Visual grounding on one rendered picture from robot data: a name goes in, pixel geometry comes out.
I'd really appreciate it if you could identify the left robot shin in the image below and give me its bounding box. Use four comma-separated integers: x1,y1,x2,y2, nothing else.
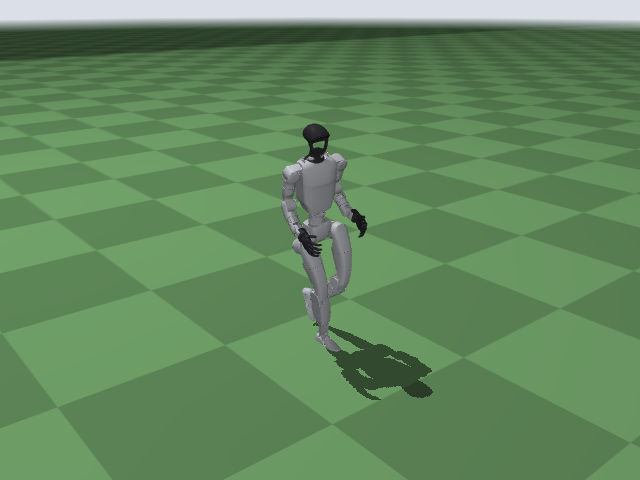
310,281,348,302

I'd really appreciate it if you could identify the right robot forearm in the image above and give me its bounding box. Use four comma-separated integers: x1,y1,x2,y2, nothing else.
281,201,307,239

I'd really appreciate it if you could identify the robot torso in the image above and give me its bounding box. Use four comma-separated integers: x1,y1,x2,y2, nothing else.
295,152,337,242

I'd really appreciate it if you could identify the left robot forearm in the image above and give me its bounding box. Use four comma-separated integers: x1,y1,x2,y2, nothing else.
333,184,358,220

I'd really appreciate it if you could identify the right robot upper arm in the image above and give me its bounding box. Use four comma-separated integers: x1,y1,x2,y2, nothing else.
282,164,302,212

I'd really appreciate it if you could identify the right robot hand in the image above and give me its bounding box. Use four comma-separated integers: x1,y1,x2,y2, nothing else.
298,228,322,257

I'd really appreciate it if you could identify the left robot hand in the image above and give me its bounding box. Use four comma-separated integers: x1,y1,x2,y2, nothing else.
351,209,367,237

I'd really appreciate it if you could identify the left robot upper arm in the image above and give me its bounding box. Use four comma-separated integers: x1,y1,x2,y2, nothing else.
331,153,347,195

